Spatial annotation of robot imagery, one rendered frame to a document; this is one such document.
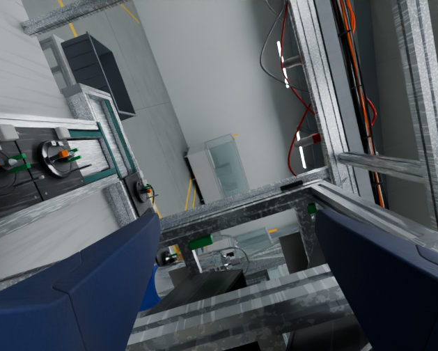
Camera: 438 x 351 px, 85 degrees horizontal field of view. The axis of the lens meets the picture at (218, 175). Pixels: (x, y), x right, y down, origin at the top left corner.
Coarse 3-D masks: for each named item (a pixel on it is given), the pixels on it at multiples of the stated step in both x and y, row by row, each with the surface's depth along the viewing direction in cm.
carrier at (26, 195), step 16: (0, 128) 65; (0, 144) 65; (16, 160) 59; (0, 176) 60; (16, 176) 65; (0, 192) 59; (16, 192) 66; (32, 192) 71; (0, 208) 60; (16, 208) 64
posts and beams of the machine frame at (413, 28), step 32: (96, 0) 104; (128, 0) 107; (288, 0) 101; (416, 0) 54; (32, 32) 107; (416, 32) 55; (320, 64) 104; (416, 64) 57; (320, 96) 106; (416, 96) 59; (320, 128) 110; (416, 128) 62; (352, 160) 100; (384, 160) 81; (352, 192) 114
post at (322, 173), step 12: (324, 168) 118; (288, 180) 117; (312, 180) 117; (252, 192) 119; (264, 192) 119; (216, 204) 120; (228, 204) 120; (168, 216) 125; (180, 216) 121; (192, 216) 121
